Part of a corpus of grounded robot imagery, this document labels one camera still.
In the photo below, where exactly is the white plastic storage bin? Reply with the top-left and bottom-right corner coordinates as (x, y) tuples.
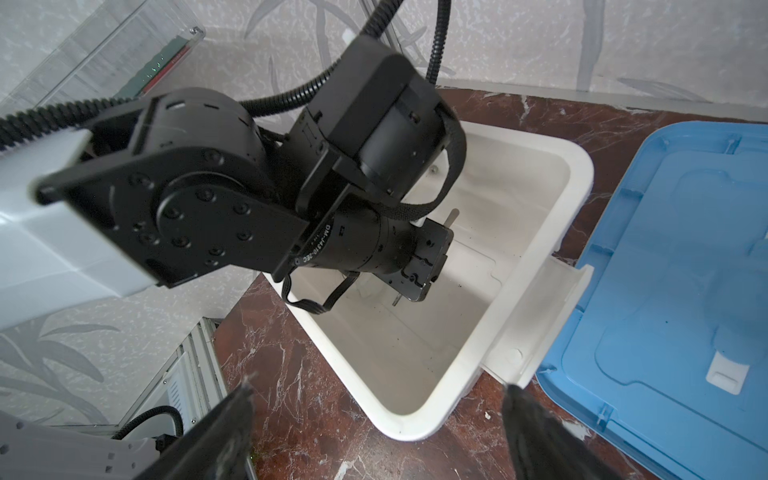
(294, 122), (594, 441)

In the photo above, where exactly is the clear acrylic wall shelf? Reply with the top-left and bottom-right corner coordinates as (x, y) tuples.
(1, 1), (206, 114)

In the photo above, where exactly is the blue plastic bin lid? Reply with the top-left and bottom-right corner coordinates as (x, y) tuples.
(537, 121), (767, 479)

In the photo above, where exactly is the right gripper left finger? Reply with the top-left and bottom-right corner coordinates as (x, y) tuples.
(137, 383), (254, 479)

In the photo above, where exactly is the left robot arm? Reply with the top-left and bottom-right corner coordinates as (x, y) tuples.
(1, 1), (467, 328)

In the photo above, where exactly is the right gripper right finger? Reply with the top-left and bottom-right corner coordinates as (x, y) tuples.
(501, 384), (620, 480)

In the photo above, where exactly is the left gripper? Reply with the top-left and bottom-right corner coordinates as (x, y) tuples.
(389, 217), (456, 303)

